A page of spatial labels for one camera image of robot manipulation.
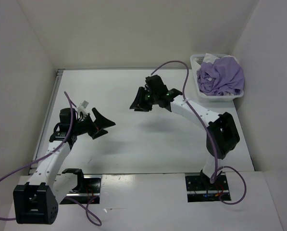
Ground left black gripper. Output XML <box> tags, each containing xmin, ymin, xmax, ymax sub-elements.
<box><xmin>72</xmin><ymin>107</ymin><xmax>115</xmax><ymax>139</ymax></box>

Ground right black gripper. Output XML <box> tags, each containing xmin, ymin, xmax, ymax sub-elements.
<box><xmin>130</xmin><ymin>86</ymin><xmax>159</xmax><ymax>112</ymax></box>

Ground purple t shirt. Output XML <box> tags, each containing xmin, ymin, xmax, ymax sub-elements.
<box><xmin>197</xmin><ymin>56</ymin><xmax>245</xmax><ymax>96</ymax></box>

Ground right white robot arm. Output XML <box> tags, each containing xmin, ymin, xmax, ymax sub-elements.
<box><xmin>130</xmin><ymin>87</ymin><xmax>240</xmax><ymax>189</ymax></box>

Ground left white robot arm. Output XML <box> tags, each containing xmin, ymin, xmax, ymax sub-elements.
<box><xmin>13</xmin><ymin>108</ymin><xmax>115</xmax><ymax>225</ymax></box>

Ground white plastic laundry basket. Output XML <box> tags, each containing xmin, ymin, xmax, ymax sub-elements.
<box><xmin>190</xmin><ymin>54</ymin><xmax>244</xmax><ymax>102</ymax></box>

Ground white t shirt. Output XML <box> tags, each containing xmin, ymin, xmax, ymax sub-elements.
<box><xmin>203</xmin><ymin>53</ymin><xmax>239</xmax><ymax>64</ymax></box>

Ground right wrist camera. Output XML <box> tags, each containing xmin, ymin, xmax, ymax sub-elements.
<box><xmin>145</xmin><ymin>75</ymin><xmax>168</xmax><ymax>95</ymax></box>

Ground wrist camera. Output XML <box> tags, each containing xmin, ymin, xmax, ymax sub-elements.
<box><xmin>59</xmin><ymin>101</ymin><xmax>89</xmax><ymax>130</ymax></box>
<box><xmin>145</xmin><ymin>75</ymin><xmax>168</xmax><ymax>95</ymax></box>

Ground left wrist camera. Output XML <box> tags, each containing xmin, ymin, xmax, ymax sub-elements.
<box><xmin>59</xmin><ymin>101</ymin><xmax>89</xmax><ymax>130</ymax></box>

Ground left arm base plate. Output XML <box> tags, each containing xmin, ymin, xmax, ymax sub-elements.
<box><xmin>66</xmin><ymin>175</ymin><xmax>102</xmax><ymax>205</ymax></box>

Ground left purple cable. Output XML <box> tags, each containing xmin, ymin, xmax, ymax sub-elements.
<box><xmin>0</xmin><ymin>91</ymin><xmax>102</xmax><ymax>227</ymax></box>

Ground purple cable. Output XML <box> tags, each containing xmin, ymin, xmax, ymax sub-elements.
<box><xmin>150</xmin><ymin>60</ymin><xmax>248</xmax><ymax>205</ymax></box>
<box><xmin>0</xmin><ymin>91</ymin><xmax>102</xmax><ymax>227</ymax></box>

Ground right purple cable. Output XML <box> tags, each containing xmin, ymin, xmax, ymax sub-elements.
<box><xmin>150</xmin><ymin>60</ymin><xmax>248</xmax><ymax>205</ymax></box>

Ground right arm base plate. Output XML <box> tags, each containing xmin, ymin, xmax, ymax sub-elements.
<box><xmin>185</xmin><ymin>173</ymin><xmax>231</xmax><ymax>203</ymax></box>

